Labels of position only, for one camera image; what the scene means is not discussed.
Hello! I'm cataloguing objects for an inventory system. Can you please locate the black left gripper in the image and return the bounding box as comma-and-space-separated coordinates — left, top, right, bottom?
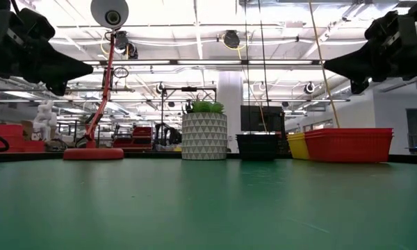
0, 20, 94, 97

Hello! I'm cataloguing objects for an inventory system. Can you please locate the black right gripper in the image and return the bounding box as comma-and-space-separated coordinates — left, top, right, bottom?
323, 15, 417, 95

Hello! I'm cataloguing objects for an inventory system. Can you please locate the red plastic basket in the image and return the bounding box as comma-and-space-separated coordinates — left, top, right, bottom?
304, 127, 394, 134
304, 131, 394, 164

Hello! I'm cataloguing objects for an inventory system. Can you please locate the black slotted plastic basket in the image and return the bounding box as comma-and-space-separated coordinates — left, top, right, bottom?
236, 136, 279, 161

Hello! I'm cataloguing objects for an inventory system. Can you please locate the red storage bins stack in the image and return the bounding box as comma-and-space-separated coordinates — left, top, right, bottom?
0, 124, 46, 153

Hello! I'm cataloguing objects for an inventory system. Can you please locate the red storage bins shelf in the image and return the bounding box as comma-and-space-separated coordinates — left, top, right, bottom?
111, 126, 154, 151

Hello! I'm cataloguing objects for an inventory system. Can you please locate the white figure statue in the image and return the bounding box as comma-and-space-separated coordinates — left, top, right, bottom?
32, 99, 58, 142

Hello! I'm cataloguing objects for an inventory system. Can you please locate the red desk lamp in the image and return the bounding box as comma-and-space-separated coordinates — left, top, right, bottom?
63, 0, 130, 161

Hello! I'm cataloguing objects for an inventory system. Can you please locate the black monitor screen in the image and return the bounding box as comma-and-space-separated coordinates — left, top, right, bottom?
240, 105, 286, 135

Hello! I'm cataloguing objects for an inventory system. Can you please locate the succulent in patterned white pot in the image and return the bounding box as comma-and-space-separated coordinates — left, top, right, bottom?
181, 92, 229, 161

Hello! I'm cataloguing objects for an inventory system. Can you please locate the yellow hanging cable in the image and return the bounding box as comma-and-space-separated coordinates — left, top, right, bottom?
307, 0, 341, 129

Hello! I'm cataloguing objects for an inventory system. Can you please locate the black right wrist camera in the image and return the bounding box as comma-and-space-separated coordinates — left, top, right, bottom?
364, 10, 400, 40

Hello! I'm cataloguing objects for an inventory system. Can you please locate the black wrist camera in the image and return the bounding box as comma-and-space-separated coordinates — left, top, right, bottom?
19, 7, 56, 41
364, 10, 400, 40

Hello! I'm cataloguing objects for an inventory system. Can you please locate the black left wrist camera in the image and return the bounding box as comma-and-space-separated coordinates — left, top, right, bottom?
19, 7, 56, 41

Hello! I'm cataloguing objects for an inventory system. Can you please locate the black hanging cable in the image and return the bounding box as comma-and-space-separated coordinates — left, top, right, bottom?
257, 0, 271, 135
243, 0, 252, 135

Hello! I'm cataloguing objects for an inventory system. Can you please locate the black table frame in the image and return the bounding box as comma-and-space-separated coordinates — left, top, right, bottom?
0, 151, 417, 165

